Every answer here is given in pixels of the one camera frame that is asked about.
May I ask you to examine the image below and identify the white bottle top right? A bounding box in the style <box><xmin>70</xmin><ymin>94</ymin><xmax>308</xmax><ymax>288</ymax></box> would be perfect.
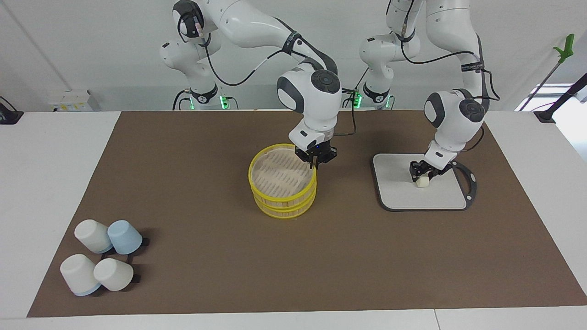
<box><xmin>60</xmin><ymin>253</ymin><xmax>102</xmax><ymax>297</ymax></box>

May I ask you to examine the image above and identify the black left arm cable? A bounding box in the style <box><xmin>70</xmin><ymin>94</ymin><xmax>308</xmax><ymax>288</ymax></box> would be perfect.
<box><xmin>388</xmin><ymin>0</ymin><xmax>501</xmax><ymax>152</ymax></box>

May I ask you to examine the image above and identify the black cup rack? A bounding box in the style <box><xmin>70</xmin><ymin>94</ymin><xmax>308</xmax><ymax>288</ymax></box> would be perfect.
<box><xmin>89</xmin><ymin>236</ymin><xmax>150</xmax><ymax>294</ymax></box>

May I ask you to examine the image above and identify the white bottle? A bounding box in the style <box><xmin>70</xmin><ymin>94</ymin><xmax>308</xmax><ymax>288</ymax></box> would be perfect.
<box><xmin>94</xmin><ymin>258</ymin><xmax>134</xmax><ymax>292</ymax></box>
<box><xmin>74</xmin><ymin>219</ymin><xmax>113</xmax><ymax>254</ymax></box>
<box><xmin>60</xmin><ymin>253</ymin><xmax>102</xmax><ymax>297</ymax></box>

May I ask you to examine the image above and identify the white bottle bottom right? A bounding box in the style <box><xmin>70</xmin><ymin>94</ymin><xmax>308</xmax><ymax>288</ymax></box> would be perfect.
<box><xmin>74</xmin><ymin>219</ymin><xmax>113</xmax><ymax>254</ymax></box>

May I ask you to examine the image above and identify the yellow bamboo steamer tier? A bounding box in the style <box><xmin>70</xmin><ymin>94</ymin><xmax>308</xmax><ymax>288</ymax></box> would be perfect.
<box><xmin>253</xmin><ymin>186</ymin><xmax>317</xmax><ymax>220</ymax></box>
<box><xmin>248</xmin><ymin>143</ymin><xmax>318</xmax><ymax>206</ymax></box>

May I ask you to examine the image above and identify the black velcro strap with lettering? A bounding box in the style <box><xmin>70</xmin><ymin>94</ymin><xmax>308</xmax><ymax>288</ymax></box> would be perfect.
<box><xmin>282</xmin><ymin>31</ymin><xmax>304</xmax><ymax>56</ymax></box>

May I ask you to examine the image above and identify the black stand pole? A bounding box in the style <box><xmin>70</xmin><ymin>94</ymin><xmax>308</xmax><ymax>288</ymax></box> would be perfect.
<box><xmin>533</xmin><ymin>72</ymin><xmax>587</xmax><ymax>124</ymax></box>

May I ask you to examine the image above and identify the white cutting board grey rim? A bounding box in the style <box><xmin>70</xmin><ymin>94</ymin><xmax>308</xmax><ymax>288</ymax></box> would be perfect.
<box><xmin>371</xmin><ymin>153</ymin><xmax>477</xmax><ymax>212</ymax></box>

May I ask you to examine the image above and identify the white bottle top left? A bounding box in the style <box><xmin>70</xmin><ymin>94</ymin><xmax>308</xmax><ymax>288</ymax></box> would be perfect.
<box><xmin>94</xmin><ymin>258</ymin><xmax>134</xmax><ymax>292</ymax></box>

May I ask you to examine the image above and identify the black clamp mount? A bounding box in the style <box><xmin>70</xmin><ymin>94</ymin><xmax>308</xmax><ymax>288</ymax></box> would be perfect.
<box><xmin>0</xmin><ymin>95</ymin><xmax>24</xmax><ymax>125</ymax></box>

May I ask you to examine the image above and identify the light blue bottle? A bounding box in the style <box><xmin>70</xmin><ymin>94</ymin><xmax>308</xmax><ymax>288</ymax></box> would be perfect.
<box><xmin>107</xmin><ymin>220</ymin><xmax>143</xmax><ymax>255</ymax></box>

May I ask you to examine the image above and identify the brown table mat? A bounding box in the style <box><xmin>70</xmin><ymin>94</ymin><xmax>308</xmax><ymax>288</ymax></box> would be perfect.
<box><xmin>27</xmin><ymin>110</ymin><xmax>587</xmax><ymax>318</ymax></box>

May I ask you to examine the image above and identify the white mesh steamer liner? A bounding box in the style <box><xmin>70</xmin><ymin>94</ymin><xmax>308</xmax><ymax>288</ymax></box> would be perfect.
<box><xmin>254</xmin><ymin>149</ymin><xmax>314</xmax><ymax>194</ymax></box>

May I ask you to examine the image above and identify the white wall socket box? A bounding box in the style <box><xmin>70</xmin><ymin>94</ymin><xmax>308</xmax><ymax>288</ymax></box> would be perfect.
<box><xmin>50</xmin><ymin>89</ymin><xmax>100</xmax><ymax>112</ymax></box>

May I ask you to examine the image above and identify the green tipped pole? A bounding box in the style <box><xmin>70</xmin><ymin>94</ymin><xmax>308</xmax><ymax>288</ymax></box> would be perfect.
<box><xmin>518</xmin><ymin>33</ymin><xmax>575</xmax><ymax>112</ymax></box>

